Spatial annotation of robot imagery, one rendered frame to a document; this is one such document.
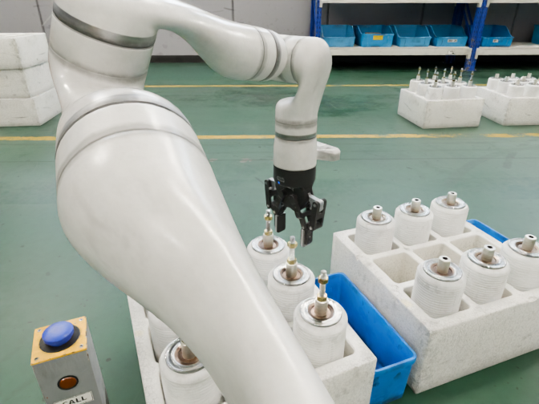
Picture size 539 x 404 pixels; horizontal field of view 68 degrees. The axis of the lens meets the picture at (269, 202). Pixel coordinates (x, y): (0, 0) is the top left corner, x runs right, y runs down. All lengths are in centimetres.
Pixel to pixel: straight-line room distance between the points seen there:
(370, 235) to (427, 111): 182
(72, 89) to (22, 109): 270
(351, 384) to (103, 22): 67
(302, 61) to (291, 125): 10
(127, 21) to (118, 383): 79
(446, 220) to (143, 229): 103
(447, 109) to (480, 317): 204
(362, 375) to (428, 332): 16
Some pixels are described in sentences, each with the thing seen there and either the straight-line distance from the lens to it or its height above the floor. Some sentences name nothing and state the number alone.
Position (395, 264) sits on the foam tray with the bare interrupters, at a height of 14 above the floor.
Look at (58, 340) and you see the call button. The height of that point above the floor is 33.
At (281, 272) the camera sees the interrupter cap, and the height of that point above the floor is 25.
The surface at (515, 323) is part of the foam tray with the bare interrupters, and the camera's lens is 105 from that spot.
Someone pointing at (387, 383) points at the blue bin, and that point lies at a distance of 90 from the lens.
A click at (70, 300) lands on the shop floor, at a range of 127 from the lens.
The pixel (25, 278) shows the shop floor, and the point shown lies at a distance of 142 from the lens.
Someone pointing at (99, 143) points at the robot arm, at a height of 68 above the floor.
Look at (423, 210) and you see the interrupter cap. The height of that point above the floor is 25.
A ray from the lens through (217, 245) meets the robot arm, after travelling 18.
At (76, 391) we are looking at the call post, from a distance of 70.
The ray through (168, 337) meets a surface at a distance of 75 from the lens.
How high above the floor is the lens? 75
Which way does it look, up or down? 27 degrees down
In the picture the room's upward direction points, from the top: straight up
